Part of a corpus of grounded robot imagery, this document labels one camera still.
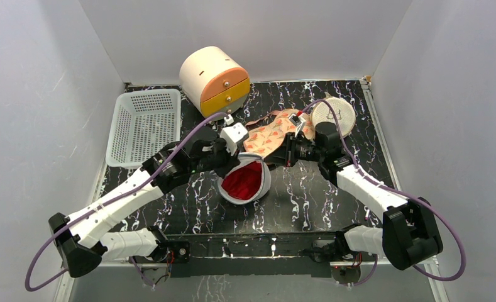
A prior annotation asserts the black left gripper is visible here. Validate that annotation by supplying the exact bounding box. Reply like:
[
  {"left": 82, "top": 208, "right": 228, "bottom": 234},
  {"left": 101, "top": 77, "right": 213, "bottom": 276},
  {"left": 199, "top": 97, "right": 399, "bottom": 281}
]
[{"left": 190, "top": 134, "right": 240, "bottom": 179}]

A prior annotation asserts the white mesh laundry bag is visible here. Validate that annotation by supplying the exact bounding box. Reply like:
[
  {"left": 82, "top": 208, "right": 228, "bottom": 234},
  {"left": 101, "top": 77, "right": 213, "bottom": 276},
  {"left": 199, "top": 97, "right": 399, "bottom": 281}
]
[{"left": 216, "top": 152, "right": 272, "bottom": 205}]

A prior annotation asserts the red bra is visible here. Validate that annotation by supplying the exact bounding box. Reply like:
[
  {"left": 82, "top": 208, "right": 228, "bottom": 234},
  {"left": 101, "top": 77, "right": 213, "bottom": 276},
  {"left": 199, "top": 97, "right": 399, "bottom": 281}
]
[{"left": 221, "top": 161, "right": 263, "bottom": 201}]

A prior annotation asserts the floral peach bra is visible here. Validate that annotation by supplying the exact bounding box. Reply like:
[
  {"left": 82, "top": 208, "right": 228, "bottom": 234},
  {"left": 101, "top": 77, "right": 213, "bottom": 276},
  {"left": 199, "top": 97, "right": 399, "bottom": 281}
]
[{"left": 243, "top": 109, "right": 298, "bottom": 157}]

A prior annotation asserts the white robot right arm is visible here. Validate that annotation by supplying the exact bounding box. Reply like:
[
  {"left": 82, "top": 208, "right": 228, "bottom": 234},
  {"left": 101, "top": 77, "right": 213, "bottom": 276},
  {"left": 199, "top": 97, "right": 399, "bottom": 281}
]
[{"left": 265, "top": 122, "right": 443, "bottom": 270}]

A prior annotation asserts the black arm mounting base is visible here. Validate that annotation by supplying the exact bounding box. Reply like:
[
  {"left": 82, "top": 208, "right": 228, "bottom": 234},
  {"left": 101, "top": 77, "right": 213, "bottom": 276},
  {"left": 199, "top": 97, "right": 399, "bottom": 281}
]
[{"left": 126, "top": 233, "right": 378, "bottom": 279}]

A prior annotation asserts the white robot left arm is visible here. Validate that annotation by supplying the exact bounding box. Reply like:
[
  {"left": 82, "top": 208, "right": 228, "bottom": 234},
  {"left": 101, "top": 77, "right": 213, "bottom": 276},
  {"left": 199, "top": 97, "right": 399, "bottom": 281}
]
[{"left": 48, "top": 137, "right": 243, "bottom": 277}]

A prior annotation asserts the round beige mesh pouch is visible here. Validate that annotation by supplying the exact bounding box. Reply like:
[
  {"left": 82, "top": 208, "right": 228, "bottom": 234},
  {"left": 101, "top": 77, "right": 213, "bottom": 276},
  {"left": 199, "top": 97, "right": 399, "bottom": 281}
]
[{"left": 310, "top": 92, "right": 357, "bottom": 139}]

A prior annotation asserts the cream round drawer cabinet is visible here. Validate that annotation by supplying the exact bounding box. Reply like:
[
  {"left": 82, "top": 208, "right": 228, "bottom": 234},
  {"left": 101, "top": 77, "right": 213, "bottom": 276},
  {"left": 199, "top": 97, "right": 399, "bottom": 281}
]
[{"left": 179, "top": 46, "right": 251, "bottom": 118}]

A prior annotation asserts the white plastic basket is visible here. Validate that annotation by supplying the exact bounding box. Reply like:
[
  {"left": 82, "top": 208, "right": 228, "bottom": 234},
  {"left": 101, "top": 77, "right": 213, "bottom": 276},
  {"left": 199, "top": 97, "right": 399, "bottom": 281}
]
[{"left": 106, "top": 89, "right": 181, "bottom": 169}]

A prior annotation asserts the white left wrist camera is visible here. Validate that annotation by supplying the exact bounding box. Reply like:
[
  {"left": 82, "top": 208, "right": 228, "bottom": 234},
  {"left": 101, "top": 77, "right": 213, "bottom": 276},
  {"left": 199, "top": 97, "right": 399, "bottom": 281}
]
[{"left": 219, "top": 115, "right": 249, "bottom": 155}]

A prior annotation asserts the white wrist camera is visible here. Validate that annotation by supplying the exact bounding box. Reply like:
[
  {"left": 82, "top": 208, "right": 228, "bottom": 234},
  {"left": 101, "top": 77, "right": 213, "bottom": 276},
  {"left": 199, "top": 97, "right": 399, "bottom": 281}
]
[
  {"left": 288, "top": 111, "right": 307, "bottom": 138},
  {"left": 219, "top": 115, "right": 249, "bottom": 155}
]

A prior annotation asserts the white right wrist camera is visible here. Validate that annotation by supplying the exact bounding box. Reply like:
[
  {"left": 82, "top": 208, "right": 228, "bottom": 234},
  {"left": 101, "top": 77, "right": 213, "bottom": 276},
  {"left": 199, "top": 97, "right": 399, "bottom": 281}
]
[{"left": 288, "top": 111, "right": 307, "bottom": 138}]

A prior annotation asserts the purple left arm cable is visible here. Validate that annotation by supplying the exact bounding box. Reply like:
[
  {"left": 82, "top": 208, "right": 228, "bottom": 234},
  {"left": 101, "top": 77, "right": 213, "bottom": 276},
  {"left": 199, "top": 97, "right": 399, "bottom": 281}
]
[{"left": 24, "top": 111, "right": 232, "bottom": 293}]

